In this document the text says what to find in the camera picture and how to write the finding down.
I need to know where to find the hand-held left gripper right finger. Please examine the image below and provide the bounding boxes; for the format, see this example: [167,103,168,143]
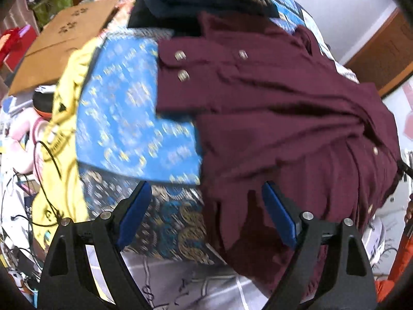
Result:
[262,182,378,310]

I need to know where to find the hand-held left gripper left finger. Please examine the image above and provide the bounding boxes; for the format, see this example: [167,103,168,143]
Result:
[38,181,152,310]

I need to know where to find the maroon button shirt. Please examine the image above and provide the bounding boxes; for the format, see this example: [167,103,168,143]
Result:
[155,11,402,301]

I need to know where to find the blue patchwork blanket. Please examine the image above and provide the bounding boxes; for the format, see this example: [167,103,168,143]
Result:
[76,0,362,310]

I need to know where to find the yellow cloth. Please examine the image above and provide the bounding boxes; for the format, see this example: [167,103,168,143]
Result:
[32,37,107,246]

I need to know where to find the dark ball orange stripe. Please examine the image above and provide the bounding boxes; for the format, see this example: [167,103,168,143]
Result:
[32,89,56,121]

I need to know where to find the pink plush toy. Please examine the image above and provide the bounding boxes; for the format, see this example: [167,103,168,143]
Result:
[6,106,54,172]

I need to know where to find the brown wooden door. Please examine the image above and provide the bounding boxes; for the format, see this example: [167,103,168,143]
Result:
[344,6,413,97]

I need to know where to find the wooden lap desk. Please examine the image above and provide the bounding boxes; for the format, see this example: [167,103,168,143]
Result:
[8,0,118,96]

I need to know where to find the red box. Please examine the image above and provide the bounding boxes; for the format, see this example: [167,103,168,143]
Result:
[0,26,41,72]

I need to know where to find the navy garment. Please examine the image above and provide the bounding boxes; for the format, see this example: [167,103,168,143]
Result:
[127,0,280,29]

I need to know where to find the black cable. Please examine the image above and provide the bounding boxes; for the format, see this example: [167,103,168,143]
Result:
[0,140,65,230]

